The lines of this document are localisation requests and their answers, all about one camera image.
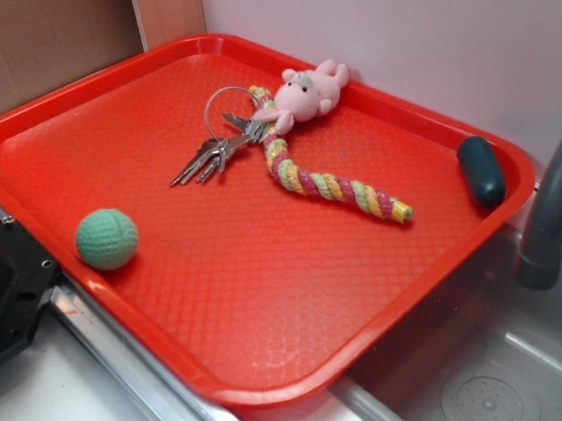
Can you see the silver keys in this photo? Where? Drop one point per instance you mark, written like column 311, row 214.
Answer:
column 215, row 153

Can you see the red plastic tray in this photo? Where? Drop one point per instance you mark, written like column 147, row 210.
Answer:
column 251, row 294

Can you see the pink plush toy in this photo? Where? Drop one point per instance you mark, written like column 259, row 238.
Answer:
column 305, row 95

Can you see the green textured ball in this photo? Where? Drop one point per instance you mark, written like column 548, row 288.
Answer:
column 106, row 239

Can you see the dark teal capsule object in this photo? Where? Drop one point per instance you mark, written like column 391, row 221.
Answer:
column 482, row 172

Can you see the grey plastic sink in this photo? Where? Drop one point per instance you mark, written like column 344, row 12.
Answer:
column 480, row 347

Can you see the multicolour twisted rope toy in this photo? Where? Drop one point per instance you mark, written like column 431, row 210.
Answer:
column 326, row 186

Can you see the silver metal rail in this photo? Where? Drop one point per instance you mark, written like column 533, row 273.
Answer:
column 63, row 359

